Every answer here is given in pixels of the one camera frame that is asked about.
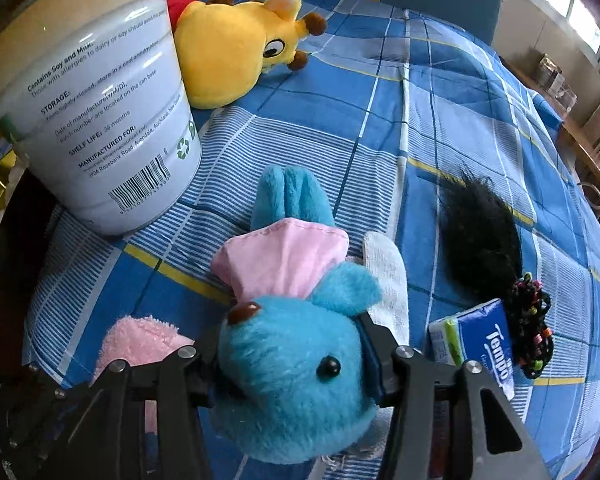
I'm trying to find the clear plastic containers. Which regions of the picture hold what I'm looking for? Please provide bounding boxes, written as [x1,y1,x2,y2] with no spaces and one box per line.
[532,55,578,108]

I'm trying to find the yellow plush toy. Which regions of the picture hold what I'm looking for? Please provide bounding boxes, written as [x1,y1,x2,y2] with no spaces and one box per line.
[162,0,328,110]

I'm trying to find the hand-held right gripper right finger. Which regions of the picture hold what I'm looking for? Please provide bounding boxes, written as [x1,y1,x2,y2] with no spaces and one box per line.
[357,317,551,480]

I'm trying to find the black beaded hair tie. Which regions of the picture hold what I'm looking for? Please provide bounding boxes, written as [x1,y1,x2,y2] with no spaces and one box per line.
[510,272,556,380]

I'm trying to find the white metal can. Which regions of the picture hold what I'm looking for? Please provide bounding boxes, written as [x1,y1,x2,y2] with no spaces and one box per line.
[0,0,203,236]

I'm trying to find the blue plush toy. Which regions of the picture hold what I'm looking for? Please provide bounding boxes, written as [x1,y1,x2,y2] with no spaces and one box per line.
[210,166,386,463]

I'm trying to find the wooden desk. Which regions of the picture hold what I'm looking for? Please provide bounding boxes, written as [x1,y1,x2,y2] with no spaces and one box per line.
[500,57,600,261]

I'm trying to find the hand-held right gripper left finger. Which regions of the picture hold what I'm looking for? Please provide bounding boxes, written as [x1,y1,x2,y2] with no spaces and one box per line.
[80,329,231,480]

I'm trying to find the blue checked blanket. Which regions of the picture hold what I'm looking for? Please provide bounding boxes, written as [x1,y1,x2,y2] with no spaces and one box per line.
[22,0,600,480]

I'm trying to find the blue tissue packet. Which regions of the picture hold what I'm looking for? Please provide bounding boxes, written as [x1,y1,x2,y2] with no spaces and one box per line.
[427,298,528,423]

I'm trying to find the black hair piece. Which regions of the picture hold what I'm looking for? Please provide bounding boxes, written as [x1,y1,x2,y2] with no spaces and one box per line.
[439,167,523,311]

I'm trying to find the pink towel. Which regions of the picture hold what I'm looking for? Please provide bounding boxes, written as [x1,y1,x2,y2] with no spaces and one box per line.
[94,315,196,436]

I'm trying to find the white terry cloth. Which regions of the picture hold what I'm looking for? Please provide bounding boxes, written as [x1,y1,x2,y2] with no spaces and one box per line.
[362,232,411,346]

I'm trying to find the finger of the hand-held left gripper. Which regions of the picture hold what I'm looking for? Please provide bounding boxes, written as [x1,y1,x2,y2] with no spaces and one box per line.
[0,364,98,480]

